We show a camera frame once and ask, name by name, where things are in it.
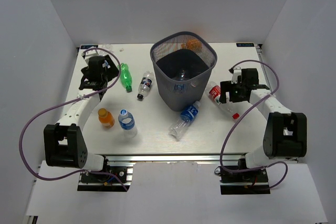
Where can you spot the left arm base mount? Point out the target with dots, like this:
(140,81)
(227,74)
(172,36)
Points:
(106,183)

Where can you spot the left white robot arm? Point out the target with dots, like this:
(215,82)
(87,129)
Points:
(63,141)

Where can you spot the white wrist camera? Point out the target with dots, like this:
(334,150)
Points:
(92,52)
(236,75)

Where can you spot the clear bottle blue label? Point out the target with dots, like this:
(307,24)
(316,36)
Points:
(127,123)

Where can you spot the clear bottle black label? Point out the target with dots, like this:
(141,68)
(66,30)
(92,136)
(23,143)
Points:
(145,85)

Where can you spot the clear bottle red label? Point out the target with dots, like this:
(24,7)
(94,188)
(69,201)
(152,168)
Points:
(213,91)

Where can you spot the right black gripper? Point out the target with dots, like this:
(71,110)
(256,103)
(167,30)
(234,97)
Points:
(226,86)

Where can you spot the Pocari Sweat blue bottle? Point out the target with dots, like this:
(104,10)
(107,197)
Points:
(186,118)

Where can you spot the bottle inside bin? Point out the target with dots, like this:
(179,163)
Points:
(182,75)

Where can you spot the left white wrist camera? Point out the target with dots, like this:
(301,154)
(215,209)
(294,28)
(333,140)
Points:
(92,52)

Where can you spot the small clear bottle at corner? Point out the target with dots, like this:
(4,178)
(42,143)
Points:
(108,47)

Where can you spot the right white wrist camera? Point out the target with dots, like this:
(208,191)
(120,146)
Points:
(236,75)

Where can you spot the orange object behind bin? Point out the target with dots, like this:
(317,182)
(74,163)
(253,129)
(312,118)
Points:
(192,44)

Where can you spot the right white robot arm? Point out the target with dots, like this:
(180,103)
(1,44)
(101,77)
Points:
(286,131)

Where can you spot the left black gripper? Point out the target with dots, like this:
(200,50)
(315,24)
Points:
(112,71)

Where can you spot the green plastic bottle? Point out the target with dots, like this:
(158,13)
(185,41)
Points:
(125,77)

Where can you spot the grey mesh waste bin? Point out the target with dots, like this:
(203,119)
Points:
(168,58)

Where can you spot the orange juice bottle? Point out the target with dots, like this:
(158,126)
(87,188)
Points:
(106,118)

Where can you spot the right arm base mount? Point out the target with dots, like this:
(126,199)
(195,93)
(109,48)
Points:
(248,183)

